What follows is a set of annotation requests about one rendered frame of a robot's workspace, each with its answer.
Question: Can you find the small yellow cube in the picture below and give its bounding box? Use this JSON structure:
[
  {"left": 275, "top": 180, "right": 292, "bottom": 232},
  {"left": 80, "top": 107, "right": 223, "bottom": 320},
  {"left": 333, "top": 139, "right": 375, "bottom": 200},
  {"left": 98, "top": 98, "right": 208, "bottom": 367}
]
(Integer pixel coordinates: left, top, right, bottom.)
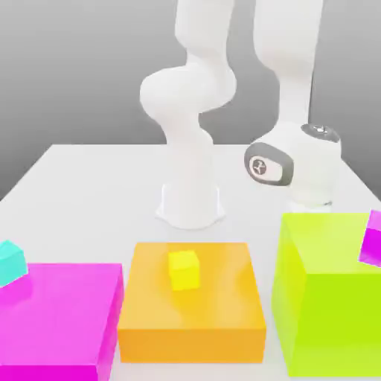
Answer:
[{"left": 167, "top": 250, "right": 201, "bottom": 292}]

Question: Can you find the small magenta cube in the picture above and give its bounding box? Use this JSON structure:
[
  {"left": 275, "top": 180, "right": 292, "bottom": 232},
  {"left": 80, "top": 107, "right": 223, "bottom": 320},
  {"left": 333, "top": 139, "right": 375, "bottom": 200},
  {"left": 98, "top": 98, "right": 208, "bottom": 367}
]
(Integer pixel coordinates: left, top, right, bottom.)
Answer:
[{"left": 358, "top": 209, "right": 381, "bottom": 268}]

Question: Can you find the small cyan cube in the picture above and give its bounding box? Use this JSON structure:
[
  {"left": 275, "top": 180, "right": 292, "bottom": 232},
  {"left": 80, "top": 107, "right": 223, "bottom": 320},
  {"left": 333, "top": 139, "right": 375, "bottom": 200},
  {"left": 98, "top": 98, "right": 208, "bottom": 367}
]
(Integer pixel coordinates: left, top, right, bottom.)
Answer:
[{"left": 0, "top": 240, "right": 29, "bottom": 288}]

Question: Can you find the large orange box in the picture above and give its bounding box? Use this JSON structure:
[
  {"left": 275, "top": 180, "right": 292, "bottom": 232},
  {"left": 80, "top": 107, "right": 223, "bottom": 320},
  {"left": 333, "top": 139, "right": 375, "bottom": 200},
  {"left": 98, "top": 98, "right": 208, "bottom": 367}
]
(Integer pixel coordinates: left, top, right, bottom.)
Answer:
[{"left": 117, "top": 242, "right": 267, "bottom": 364}]

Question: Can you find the large magenta box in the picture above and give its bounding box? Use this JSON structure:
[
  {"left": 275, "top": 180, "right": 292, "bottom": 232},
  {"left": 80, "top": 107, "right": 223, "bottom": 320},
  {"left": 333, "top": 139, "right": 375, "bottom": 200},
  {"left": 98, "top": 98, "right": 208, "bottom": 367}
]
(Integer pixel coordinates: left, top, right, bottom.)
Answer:
[{"left": 0, "top": 263, "right": 125, "bottom": 381}]

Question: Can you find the large lime green box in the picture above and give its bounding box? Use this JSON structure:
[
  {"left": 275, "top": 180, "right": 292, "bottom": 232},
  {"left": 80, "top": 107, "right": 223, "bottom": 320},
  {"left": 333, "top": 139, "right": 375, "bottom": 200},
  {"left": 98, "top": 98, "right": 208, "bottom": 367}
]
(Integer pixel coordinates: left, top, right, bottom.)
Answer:
[{"left": 271, "top": 212, "right": 381, "bottom": 378}]

